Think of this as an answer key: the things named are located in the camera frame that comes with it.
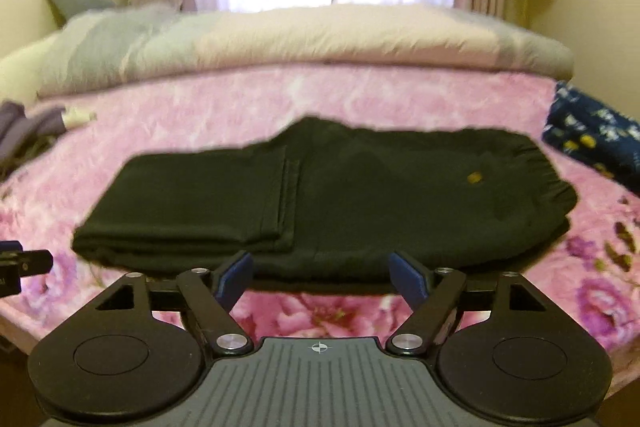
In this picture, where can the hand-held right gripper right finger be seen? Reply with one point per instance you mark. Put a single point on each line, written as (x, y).
(406, 281)

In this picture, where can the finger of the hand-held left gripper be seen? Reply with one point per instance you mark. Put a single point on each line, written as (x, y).
(27, 261)

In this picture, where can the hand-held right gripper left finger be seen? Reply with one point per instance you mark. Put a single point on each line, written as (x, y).
(234, 278)

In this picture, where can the black pants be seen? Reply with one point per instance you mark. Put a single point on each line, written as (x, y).
(350, 197)

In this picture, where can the purple garment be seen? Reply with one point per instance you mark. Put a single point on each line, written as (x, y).
(27, 132)

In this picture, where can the cream garment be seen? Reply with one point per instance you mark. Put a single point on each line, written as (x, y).
(77, 117)

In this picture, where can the pink floral blanket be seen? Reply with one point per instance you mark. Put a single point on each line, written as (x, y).
(200, 112)

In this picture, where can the cream padded headboard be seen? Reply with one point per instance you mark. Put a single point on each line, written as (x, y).
(20, 72)

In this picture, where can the blue printed pyjama garment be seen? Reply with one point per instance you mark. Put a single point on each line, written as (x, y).
(595, 137)

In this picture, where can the grey and pink duvet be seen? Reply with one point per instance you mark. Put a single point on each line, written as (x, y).
(325, 42)

